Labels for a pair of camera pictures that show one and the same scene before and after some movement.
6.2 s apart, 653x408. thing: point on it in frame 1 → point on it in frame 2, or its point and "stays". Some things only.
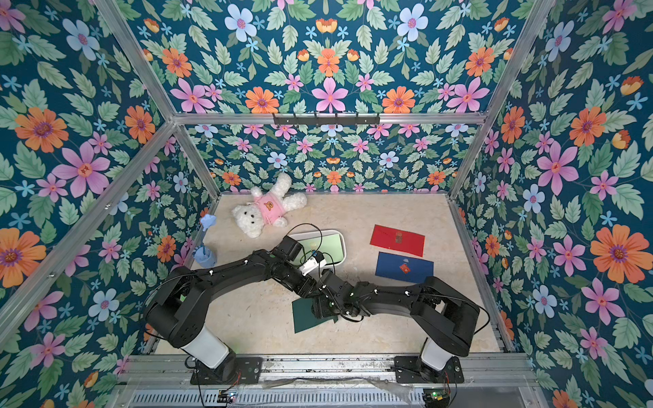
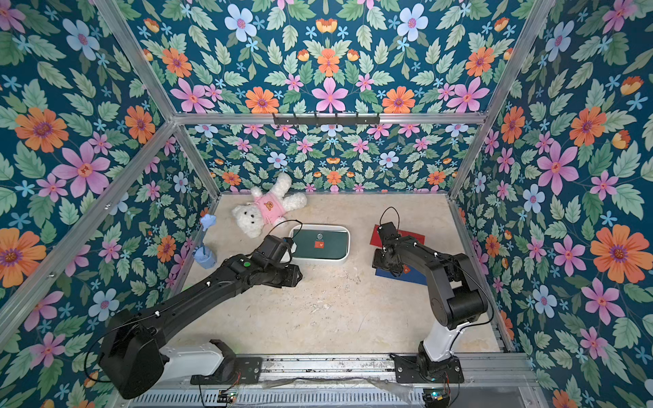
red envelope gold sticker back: [398, 240] stays
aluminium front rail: [156, 372] stays
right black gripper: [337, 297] → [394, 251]
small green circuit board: [436, 398] stays
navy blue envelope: [403, 268] stays
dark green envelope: [303, 316] → [320, 244]
